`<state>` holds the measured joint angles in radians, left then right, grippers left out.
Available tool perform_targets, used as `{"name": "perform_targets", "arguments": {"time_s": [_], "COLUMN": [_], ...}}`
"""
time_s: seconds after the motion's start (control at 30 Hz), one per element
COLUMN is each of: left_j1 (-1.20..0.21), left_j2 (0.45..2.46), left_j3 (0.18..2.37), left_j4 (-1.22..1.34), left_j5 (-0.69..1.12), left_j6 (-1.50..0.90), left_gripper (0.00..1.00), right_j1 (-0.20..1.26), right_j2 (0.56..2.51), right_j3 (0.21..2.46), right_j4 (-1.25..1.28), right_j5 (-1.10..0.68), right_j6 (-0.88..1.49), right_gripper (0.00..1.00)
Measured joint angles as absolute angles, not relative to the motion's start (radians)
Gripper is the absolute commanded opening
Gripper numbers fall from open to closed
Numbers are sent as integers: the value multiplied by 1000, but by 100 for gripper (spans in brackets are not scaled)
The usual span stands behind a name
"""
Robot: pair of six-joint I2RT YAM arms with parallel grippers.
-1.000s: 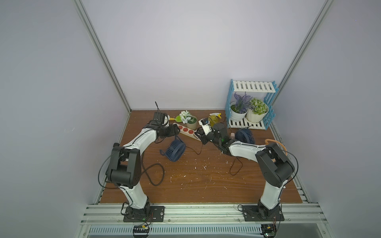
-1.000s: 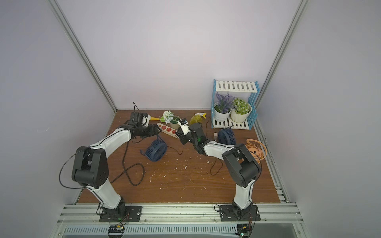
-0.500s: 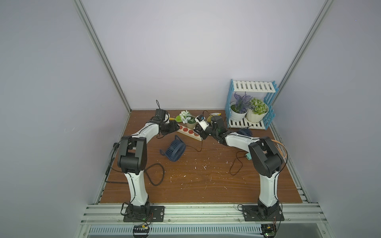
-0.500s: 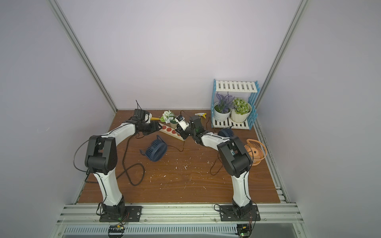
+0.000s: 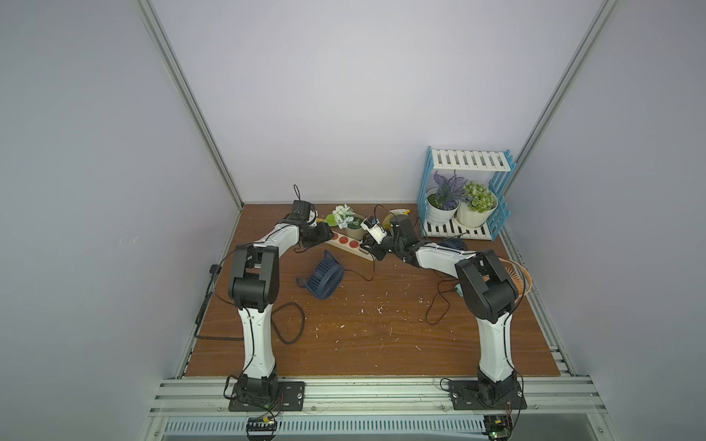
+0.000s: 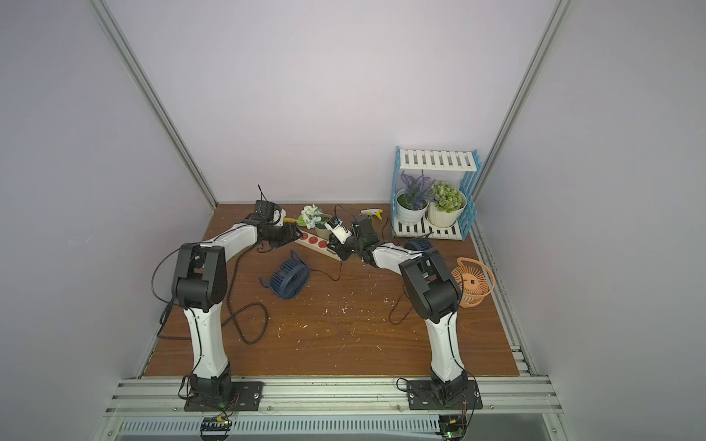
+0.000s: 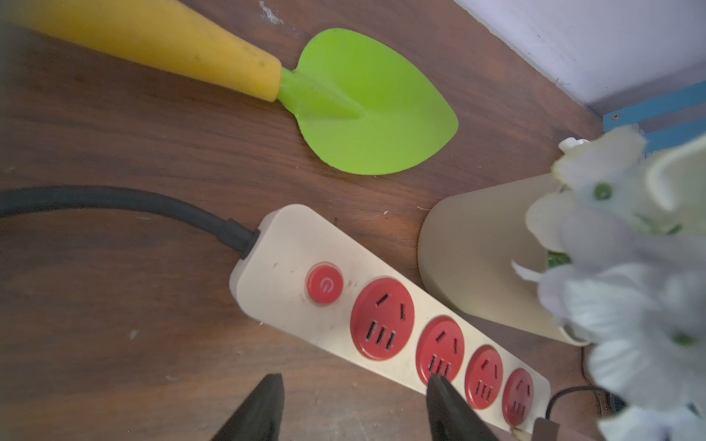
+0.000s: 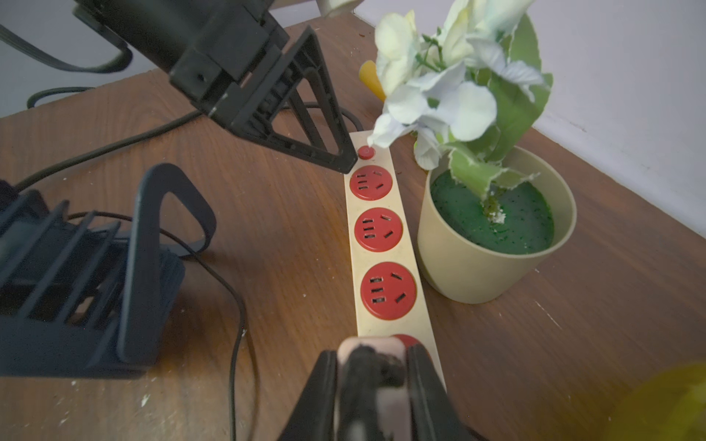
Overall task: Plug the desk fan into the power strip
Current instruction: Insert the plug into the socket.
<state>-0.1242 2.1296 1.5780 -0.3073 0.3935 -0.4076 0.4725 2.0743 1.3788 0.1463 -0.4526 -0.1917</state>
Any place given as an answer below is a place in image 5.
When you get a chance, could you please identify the beige red power strip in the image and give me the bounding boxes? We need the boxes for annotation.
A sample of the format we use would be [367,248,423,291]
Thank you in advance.
[327,233,374,261]

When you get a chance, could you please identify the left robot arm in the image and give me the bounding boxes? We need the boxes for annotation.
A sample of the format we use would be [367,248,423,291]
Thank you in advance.
[228,200,333,380]

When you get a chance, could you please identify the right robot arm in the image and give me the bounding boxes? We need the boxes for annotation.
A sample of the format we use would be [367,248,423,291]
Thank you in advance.
[361,215,520,386]

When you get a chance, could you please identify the dark blue desk fan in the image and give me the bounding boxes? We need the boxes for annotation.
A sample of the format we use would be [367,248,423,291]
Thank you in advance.
[296,251,345,301]

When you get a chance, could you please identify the orange desk fan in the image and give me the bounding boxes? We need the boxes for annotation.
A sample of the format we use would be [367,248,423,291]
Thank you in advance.
[499,257,534,303]

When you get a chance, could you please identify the beige pot white flowers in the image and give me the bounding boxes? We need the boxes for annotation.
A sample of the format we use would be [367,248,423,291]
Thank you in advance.
[325,204,365,241]

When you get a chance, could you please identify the white pot lavender plant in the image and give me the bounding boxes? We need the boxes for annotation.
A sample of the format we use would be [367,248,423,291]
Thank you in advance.
[426,171,467,224]

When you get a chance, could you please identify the white pot green plant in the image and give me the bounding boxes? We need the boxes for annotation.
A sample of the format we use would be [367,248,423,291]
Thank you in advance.
[455,181,498,228]

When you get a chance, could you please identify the blue white plant shelf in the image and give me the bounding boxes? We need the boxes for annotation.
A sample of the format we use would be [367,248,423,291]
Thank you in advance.
[417,148,517,241]

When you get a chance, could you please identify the power strip black cable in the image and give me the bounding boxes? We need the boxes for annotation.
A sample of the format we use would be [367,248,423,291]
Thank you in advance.
[194,247,244,342]

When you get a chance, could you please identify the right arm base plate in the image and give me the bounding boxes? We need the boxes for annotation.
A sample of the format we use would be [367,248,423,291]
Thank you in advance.
[445,380,528,412]

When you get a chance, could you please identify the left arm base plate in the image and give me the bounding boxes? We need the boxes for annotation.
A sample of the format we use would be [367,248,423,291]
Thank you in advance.
[224,380,306,413]

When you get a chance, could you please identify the aluminium rail frame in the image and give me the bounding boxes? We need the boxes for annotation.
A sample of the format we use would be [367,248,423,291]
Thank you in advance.
[139,377,621,440]

